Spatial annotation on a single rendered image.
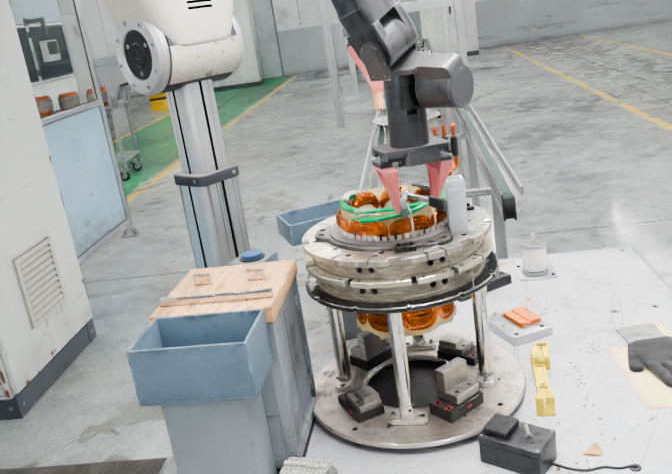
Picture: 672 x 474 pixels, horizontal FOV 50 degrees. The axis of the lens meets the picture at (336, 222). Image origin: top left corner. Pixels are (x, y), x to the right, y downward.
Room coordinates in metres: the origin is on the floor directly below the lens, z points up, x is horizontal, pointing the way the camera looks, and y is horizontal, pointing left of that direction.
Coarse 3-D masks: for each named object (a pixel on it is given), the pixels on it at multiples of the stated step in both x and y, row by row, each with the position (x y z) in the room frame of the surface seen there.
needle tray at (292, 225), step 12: (324, 204) 1.49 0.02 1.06; (336, 204) 1.50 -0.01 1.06; (276, 216) 1.46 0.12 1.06; (288, 216) 1.47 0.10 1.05; (300, 216) 1.48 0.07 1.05; (312, 216) 1.48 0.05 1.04; (324, 216) 1.49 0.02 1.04; (288, 228) 1.37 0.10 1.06; (300, 228) 1.37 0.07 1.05; (288, 240) 1.39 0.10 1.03; (300, 240) 1.37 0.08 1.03; (348, 312) 1.40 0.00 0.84; (348, 324) 1.40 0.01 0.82; (348, 336) 1.40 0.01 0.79
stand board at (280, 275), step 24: (264, 264) 1.15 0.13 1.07; (288, 264) 1.14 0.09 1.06; (192, 288) 1.09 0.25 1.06; (216, 288) 1.07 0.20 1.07; (240, 288) 1.06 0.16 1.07; (264, 288) 1.04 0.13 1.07; (288, 288) 1.07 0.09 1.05; (168, 312) 1.00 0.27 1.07; (192, 312) 0.99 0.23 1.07; (216, 312) 0.97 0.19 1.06
